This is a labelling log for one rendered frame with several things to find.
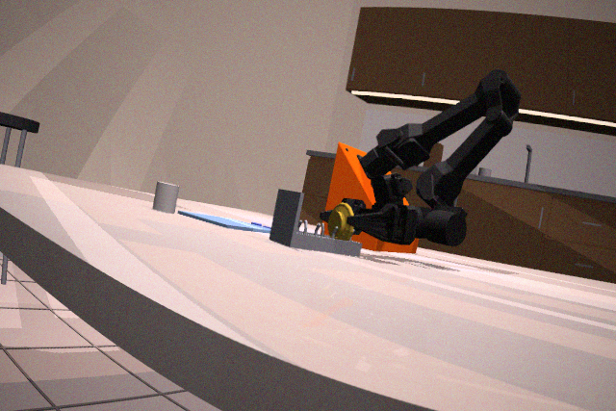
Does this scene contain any grey cylinder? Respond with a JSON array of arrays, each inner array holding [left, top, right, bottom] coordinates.
[[152, 181, 180, 214]]

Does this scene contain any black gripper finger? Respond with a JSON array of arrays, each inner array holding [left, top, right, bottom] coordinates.
[[320, 199, 355, 223], [346, 203, 398, 243]]

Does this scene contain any grey dish rack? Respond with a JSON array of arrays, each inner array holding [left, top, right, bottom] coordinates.
[[269, 189, 363, 257]]

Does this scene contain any yellow plate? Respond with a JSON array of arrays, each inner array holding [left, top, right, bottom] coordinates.
[[328, 203, 354, 241]]

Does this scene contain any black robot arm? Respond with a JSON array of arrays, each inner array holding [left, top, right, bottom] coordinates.
[[357, 69, 521, 247]]

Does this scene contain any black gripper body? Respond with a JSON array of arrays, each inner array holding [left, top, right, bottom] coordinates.
[[352, 199, 418, 245]]

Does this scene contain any light blue mat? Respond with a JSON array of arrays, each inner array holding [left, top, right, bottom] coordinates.
[[178, 210, 270, 233]]

